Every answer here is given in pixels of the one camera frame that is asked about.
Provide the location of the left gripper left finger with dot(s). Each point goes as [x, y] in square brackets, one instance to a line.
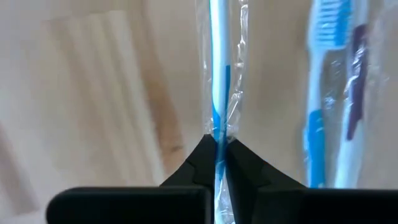
[155, 205]

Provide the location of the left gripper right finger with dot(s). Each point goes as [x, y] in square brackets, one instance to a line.
[295, 205]

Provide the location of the purple toothbrush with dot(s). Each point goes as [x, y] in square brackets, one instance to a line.
[357, 77]

